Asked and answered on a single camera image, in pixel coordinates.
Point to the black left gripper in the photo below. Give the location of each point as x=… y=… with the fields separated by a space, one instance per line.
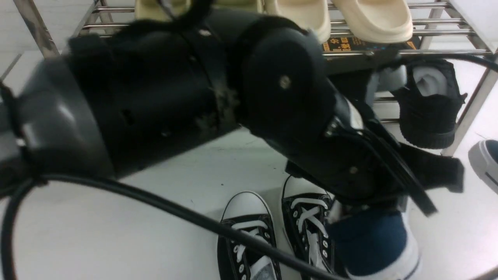
x=322 y=132

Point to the black lace-up sneaker right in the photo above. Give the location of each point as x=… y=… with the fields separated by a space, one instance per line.
x=305 y=208

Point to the black orange book right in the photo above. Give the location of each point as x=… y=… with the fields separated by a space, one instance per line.
x=348 y=44

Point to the black knit sneaker right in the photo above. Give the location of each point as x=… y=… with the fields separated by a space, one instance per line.
x=429 y=104

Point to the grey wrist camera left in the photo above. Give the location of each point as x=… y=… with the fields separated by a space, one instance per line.
x=388 y=73

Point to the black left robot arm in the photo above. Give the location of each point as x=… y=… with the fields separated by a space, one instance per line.
x=115 y=106

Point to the green slipper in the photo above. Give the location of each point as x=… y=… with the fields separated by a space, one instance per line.
x=246 y=5
x=160 y=10

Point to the cream slipper far right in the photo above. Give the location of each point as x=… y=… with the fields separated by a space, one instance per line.
x=379 y=21

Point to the navy canvas slip-on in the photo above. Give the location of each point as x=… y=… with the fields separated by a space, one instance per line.
x=376 y=245
x=483 y=158

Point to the cream slipper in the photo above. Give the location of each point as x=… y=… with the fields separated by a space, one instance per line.
x=379 y=21
x=307 y=14

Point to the stainless steel shoe rack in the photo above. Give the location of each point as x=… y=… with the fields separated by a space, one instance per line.
x=443 y=27

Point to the green slipper far left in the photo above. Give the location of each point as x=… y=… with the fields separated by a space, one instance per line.
x=160 y=10

